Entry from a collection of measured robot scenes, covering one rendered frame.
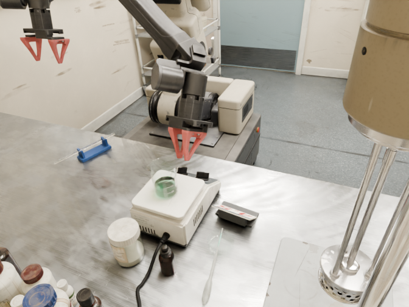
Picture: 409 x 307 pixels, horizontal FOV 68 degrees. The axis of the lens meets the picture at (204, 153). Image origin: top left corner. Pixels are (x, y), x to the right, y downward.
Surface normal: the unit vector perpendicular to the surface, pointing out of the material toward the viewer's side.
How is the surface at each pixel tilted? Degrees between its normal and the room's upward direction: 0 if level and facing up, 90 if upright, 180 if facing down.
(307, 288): 0
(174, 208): 0
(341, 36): 90
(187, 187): 0
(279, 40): 90
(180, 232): 90
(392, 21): 90
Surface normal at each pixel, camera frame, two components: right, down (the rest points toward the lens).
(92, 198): -0.04, -0.82
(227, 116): -0.40, 0.54
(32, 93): 0.92, 0.19
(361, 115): -0.94, 0.22
